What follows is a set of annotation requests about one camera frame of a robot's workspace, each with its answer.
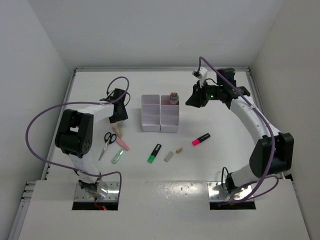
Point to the green black highlighter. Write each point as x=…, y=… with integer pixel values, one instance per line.
x=154, y=153

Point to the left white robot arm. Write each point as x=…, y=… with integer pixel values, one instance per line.
x=75, y=136

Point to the small tan eraser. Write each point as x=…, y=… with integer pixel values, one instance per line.
x=179, y=150

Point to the black handled scissors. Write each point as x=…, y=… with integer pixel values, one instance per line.
x=109, y=138

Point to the yellow pastel pen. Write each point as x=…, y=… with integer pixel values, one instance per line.
x=120, y=128

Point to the left white organizer box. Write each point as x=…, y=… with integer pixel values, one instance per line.
x=150, y=112

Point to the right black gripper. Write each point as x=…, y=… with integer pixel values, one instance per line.
x=197, y=99

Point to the pink correction tape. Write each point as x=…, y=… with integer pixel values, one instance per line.
x=122, y=144

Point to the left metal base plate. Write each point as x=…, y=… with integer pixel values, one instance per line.
x=102, y=192

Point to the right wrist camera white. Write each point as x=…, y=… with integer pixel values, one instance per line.
x=200, y=74

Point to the grey eraser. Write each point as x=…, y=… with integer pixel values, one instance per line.
x=168, y=156

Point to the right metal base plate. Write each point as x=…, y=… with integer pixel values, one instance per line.
x=217, y=194

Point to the right white organizer box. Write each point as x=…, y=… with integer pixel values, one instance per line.
x=169, y=114

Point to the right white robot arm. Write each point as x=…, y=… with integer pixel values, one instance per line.
x=273, y=151

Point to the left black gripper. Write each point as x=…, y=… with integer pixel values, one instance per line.
x=122, y=116

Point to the pink pastel pen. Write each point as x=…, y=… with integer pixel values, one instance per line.
x=116, y=132

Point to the clear tube of colored pens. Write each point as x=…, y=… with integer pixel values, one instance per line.
x=174, y=98

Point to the white organizer box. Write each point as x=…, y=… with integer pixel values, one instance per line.
x=150, y=112
x=169, y=114

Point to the green correction tape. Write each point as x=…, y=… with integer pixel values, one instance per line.
x=117, y=156

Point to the metal base plate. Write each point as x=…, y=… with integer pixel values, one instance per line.
x=102, y=192
x=217, y=194

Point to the pink black highlighter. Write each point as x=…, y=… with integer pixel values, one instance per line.
x=201, y=139

